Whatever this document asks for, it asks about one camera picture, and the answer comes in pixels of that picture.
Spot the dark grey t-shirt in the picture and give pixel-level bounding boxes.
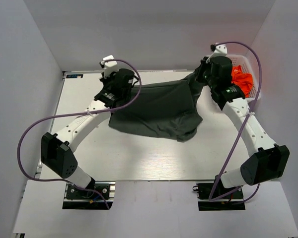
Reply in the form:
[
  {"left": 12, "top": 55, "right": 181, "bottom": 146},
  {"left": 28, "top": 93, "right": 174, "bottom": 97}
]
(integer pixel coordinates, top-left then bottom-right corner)
[{"left": 108, "top": 73, "right": 205, "bottom": 142}]

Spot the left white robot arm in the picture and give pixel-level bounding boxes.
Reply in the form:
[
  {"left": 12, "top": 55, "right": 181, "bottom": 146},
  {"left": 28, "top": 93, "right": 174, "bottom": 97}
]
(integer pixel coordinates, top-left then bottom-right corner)
[{"left": 41, "top": 68, "right": 135, "bottom": 198}]

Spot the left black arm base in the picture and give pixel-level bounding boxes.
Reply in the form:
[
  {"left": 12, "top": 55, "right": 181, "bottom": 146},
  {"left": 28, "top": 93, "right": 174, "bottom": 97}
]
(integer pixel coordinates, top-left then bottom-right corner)
[{"left": 62, "top": 181, "right": 116, "bottom": 210}]

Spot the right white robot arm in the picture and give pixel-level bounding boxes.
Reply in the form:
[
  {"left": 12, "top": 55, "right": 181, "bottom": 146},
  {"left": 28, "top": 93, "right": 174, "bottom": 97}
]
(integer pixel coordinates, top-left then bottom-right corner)
[{"left": 196, "top": 56, "right": 290, "bottom": 198}]

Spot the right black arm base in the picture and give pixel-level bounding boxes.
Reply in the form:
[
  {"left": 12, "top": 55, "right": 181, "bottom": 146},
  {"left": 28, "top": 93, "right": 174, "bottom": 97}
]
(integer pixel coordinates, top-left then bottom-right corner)
[{"left": 192, "top": 182, "right": 246, "bottom": 212}]

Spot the orange t-shirt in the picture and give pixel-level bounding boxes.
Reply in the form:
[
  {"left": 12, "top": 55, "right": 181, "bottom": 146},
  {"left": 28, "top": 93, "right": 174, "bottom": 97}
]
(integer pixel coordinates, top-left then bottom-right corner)
[{"left": 231, "top": 65, "right": 254, "bottom": 98}]

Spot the white perforated plastic basket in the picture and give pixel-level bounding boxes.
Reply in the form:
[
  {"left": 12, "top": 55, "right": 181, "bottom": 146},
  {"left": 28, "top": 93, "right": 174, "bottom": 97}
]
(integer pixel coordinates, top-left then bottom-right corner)
[{"left": 205, "top": 55, "right": 262, "bottom": 104}]

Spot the blue label sticker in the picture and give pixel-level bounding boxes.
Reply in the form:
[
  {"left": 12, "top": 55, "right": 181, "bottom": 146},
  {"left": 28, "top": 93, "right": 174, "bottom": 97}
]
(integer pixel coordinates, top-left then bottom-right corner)
[{"left": 66, "top": 74, "right": 83, "bottom": 79}]

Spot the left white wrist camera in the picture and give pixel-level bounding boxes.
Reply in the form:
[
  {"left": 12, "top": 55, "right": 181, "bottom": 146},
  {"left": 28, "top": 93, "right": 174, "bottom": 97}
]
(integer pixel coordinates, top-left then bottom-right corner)
[{"left": 99, "top": 55, "right": 118, "bottom": 77}]

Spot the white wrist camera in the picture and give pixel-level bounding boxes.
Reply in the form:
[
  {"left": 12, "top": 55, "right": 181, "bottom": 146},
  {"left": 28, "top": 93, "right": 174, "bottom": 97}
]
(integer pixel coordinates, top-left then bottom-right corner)
[
  {"left": 99, "top": 55, "right": 118, "bottom": 77},
  {"left": 209, "top": 43, "right": 227, "bottom": 58}
]

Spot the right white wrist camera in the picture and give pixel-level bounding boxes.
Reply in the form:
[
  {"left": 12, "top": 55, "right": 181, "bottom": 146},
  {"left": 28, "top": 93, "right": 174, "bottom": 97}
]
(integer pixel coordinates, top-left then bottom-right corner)
[{"left": 209, "top": 43, "right": 227, "bottom": 58}]

